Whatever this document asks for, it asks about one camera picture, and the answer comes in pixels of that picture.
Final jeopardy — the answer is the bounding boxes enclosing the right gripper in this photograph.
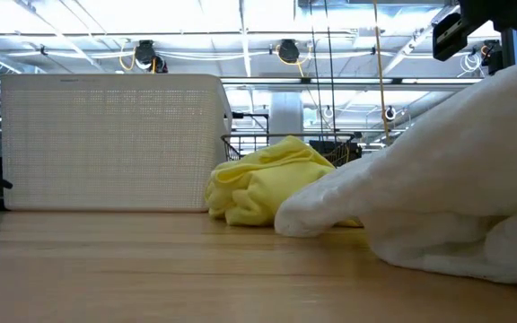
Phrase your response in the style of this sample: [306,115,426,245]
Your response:
[458,0,517,44]

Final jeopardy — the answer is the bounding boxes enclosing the white lace cloth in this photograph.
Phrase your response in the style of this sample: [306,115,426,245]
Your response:
[274,57,517,284]

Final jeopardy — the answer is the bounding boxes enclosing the yellow cloth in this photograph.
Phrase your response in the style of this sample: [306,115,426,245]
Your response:
[204,135,363,228]

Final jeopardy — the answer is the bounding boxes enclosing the long ceiling light fixture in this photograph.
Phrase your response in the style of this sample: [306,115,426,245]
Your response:
[220,76,485,87]

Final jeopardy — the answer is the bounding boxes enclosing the black equipment box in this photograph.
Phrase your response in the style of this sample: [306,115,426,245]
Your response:
[309,139,363,168]

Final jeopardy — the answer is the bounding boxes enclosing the white building column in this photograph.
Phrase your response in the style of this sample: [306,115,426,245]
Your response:
[269,92,305,143]

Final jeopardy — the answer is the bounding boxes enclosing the black metal stand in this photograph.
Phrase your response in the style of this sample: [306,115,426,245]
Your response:
[231,111,271,149]

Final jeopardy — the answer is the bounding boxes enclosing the white perforated plastic basket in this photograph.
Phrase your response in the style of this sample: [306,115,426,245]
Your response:
[0,74,233,213]

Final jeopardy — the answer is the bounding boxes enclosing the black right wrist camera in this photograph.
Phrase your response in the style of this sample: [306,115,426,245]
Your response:
[432,12,467,63]

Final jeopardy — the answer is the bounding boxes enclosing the yellow hanging cable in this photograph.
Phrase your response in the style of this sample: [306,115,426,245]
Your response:
[372,0,393,145]

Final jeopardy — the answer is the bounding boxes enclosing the black hanging cable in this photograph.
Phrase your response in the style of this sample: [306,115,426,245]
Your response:
[323,0,337,134]
[309,0,324,135]

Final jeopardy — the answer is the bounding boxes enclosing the bronze wire basket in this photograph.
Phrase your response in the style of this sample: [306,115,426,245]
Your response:
[220,132,363,168]

